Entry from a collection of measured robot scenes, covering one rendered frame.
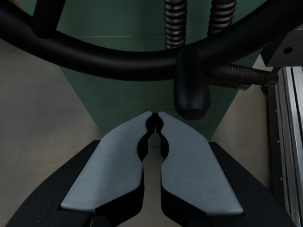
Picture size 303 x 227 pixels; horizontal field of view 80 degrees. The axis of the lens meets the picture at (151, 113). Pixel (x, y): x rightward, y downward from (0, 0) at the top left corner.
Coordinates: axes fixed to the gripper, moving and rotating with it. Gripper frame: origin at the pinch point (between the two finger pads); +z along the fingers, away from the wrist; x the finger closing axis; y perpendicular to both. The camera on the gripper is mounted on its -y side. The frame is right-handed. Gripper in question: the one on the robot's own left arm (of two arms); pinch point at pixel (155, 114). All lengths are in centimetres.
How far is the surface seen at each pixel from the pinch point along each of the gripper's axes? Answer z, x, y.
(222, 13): 9.2, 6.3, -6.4
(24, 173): 45, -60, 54
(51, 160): 50, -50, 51
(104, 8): 23.1, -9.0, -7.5
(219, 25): 9.8, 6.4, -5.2
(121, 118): 41.1, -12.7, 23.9
